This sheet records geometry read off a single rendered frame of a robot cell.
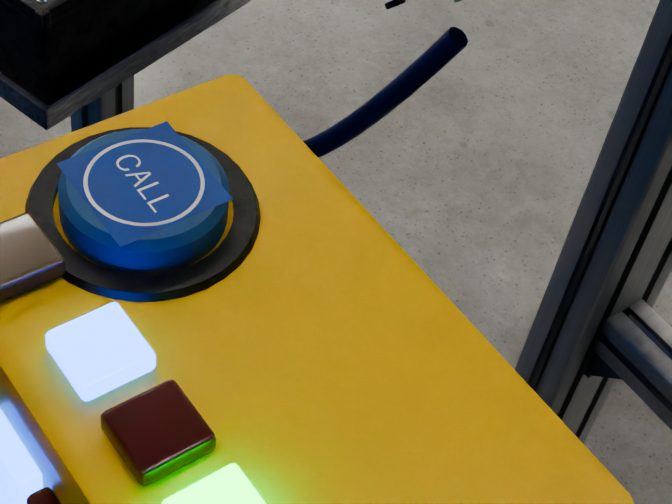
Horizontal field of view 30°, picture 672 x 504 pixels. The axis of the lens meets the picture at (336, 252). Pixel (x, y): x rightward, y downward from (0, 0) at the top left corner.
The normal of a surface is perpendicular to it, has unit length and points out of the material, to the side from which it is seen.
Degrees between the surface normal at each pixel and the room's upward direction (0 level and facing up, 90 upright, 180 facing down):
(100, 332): 0
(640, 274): 90
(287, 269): 0
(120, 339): 0
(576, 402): 90
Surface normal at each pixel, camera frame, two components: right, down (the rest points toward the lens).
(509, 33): 0.12, -0.65
